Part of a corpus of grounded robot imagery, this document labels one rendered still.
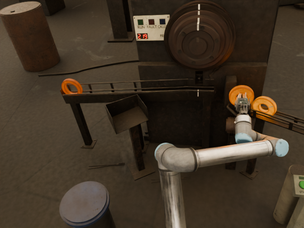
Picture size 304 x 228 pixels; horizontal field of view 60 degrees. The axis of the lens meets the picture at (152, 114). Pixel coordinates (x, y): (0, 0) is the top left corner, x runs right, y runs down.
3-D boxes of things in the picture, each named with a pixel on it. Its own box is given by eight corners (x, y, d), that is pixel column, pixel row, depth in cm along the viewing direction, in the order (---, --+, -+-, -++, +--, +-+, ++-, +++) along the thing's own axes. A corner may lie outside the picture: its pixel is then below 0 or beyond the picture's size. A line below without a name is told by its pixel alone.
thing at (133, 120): (121, 166, 242) (104, 104, 197) (147, 156, 249) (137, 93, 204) (128, 183, 227) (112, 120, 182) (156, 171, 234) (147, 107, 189)
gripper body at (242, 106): (250, 97, 159) (251, 113, 153) (248, 105, 166) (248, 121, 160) (237, 96, 161) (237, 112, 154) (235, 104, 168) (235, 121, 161)
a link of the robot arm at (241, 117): (249, 129, 158) (233, 128, 160) (249, 122, 160) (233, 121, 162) (252, 121, 150) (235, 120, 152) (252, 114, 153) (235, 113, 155)
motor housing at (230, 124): (221, 159, 238) (226, 113, 204) (247, 161, 233) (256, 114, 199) (221, 170, 228) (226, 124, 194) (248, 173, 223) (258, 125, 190)
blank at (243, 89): (228, 85, 170) (228, 88, 168) (254, 83, 166) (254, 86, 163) (229, 104, 179) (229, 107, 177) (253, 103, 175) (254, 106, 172)
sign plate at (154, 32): (137, 39, 200) (133, 15, 189) (171, 39, 195) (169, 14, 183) (136, 40, 198) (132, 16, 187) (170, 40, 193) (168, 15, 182)
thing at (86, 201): (87, 211, 211) (71, 177, 184) (125, 216, 204) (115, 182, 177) (70, 252, 187) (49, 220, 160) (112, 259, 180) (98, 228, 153)
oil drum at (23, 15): (35, 54, 457) (13, 1, 401) (67, 54, 444) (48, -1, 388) (16, 72, 412) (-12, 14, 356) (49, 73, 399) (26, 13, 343)
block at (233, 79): (223, 99, 213) (225, 74, 198) (233, 100, 212) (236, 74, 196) (223, 107, 205) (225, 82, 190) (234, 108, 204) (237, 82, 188)
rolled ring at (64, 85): (76, 79, 220) (78, 78, 222) (57, 80, 225) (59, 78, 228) (83, 97, 231) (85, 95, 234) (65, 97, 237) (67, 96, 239)
